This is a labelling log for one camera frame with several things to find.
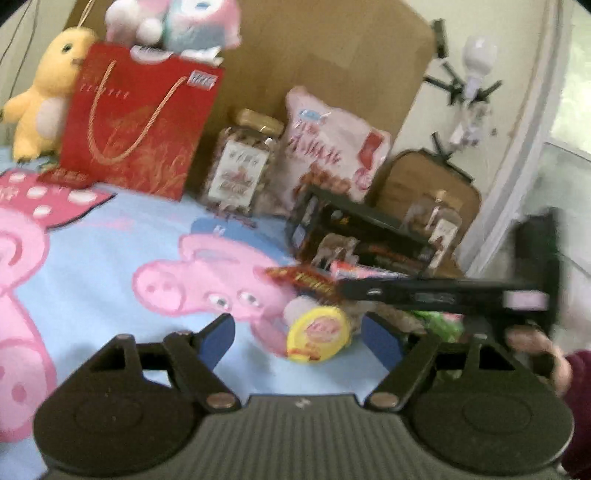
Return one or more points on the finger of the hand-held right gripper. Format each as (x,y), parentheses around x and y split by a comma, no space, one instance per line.
(406,293)

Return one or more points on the green snack packet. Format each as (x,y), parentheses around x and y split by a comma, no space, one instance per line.
(438,323)

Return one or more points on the large clear gold-lidded jar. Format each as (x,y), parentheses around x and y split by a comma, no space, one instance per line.
(240,170)

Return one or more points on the teal pink plush toy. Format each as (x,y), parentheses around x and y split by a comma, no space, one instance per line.
(198,23)

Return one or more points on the white pink plush rabbit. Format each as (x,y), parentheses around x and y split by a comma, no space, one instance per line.
(124,18)

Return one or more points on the pink snack packet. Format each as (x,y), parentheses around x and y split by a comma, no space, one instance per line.
(355,270)

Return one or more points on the yellow plush chick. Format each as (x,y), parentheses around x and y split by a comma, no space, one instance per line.
(51,92)

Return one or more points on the clear wrapped snack packet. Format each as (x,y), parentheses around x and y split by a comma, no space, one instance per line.
(337,249)

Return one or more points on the person's right forearm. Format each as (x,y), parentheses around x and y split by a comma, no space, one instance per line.
(579,406)

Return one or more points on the red gift bag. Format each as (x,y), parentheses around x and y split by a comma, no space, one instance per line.
(184,138)

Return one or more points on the brown wooden chair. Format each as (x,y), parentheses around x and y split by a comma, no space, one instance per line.
(415,175)

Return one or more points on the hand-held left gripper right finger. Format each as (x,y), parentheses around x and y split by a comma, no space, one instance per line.
(376,339)

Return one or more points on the printed cartoon pig blanket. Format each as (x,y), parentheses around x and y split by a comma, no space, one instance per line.
(115,240)

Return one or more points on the red envelope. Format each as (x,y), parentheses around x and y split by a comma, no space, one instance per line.
(64,177)

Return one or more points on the red snack packet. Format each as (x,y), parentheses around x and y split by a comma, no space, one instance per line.
(304,281)

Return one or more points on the person's right hand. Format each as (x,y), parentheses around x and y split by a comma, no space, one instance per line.
(531,341)

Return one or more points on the white lamp on black stand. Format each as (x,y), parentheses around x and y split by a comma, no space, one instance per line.
(478,55)

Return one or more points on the white window frame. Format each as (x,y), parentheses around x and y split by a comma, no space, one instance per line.
(572,184)

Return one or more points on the yellow-lidded snack cup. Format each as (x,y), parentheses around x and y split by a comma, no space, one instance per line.
(318,334)

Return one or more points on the small clear gold-lidded jar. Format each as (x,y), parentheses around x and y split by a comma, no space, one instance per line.
(434,226)

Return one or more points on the black snack box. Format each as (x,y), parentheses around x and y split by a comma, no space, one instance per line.
(369,217)

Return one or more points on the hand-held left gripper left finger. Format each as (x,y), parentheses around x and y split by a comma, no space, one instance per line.
(221,334)

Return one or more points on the pink snack bag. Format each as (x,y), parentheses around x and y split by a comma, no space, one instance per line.
(323,143)

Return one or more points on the brown cardboard sheet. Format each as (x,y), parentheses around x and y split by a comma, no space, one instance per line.
(323,55)

